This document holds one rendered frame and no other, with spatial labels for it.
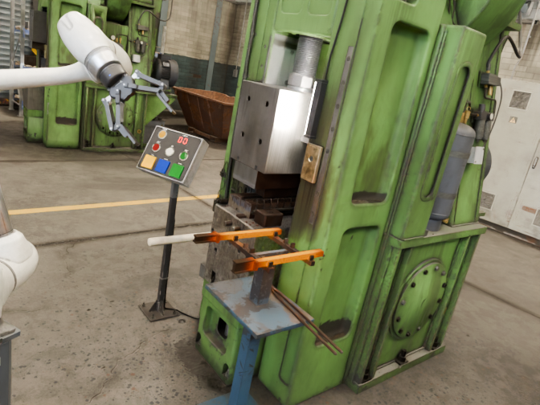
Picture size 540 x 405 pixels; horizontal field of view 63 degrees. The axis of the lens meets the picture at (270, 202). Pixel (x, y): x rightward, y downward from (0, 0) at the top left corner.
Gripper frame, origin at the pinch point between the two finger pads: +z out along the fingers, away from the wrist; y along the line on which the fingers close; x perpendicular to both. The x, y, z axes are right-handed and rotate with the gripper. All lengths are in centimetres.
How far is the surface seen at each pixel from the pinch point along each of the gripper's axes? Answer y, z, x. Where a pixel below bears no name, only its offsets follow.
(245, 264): 11, 45, -38
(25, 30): 151, -505, -548
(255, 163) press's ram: -14, 9, -93
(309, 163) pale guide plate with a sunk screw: -33, 27, -84
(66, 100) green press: 142, -301, -448
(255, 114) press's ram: -28, -9, -90
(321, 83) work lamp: -59, 4, -72
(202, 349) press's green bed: 79, 64, -132
